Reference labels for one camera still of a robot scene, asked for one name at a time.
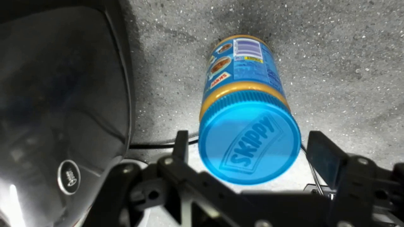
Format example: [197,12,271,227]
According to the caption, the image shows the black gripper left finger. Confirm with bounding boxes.
[89,128,239,227]

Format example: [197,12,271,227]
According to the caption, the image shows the blue Skippy jar lid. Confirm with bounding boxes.
[197,90,303,186]

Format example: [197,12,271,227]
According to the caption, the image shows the peanut butter jar blue label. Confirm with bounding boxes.
[199,34,292,122]

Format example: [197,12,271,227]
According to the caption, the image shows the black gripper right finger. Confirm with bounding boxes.
[306,129,404,227]

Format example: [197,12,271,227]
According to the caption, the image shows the black toaster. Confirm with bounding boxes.
[0,0,134,227]

